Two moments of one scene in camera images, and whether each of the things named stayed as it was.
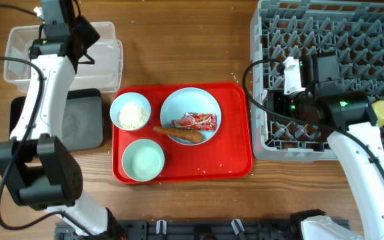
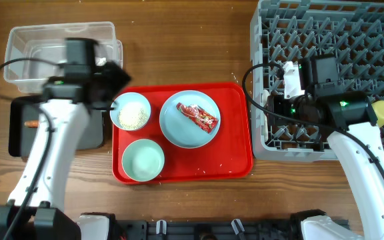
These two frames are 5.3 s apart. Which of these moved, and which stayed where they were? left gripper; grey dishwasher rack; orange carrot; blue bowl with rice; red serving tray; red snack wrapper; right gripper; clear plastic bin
Moved: orange carrot; left gripper; red snack wrapper
Stayed: grey dishwasher rack; clear plastic bin; right gripper; blue bowl with rice; red serving tray
